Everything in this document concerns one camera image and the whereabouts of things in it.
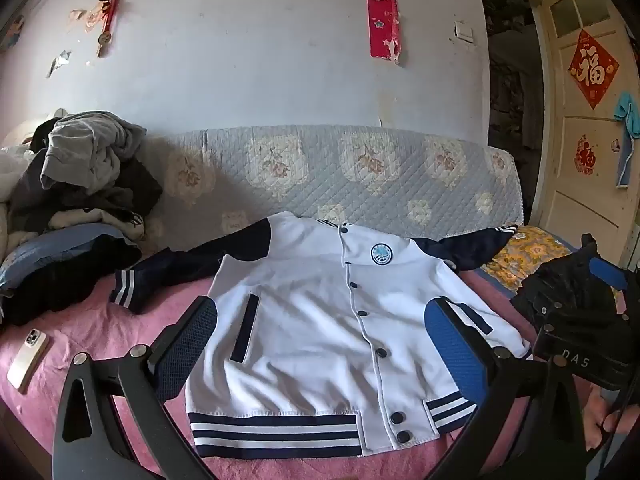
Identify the white smartphone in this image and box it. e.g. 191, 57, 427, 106
7, 327, 51, 395

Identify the dark grey garment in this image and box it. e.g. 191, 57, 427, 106
10, 157, 163, 231

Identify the white and navy baseball jacket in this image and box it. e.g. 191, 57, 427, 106
111, 211, 533, 458

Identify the black denim garment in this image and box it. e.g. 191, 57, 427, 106
510, 247, 626, 342

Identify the white printed garment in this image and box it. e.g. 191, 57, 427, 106
47, 207, 148, 242

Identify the teal hanging cloth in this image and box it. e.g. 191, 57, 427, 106
614, 91, 640, 139

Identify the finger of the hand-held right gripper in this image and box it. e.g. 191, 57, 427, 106
587, 255, 632, 292
580, 232, 601, 262

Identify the yellow floral cloth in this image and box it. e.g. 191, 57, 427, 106
480, 225, 576, 293

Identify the grey quilted floral cover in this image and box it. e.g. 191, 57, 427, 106
142, 122, 526, 256

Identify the red wall banner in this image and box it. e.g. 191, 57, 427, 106
364, 0, 403, 64

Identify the small red paper cutout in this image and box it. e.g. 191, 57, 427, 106
574, 135, 599, 175

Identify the torn wall sticker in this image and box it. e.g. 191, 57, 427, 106
69, 7, 108, 29
45, 50, 74, 79

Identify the red hanging knot ornament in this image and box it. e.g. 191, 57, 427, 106
96, 0, 137, 59

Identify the person's right hand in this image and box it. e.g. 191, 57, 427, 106
582, 387, 640, 457

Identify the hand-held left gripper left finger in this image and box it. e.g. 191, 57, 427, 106
51, 296, 218, 480

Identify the pink bed sheet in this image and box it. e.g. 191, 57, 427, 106
0, 260, 626, 480

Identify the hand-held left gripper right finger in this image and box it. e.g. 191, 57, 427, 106
424, 299, 601, 480

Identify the cream wooden door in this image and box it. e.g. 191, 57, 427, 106
530, 0, 640, 263

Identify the red diamond paper decoration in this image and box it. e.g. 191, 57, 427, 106
568, 30, 620, 110

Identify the light blue hanging cloth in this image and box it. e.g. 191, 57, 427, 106
616, 135, 639, 189

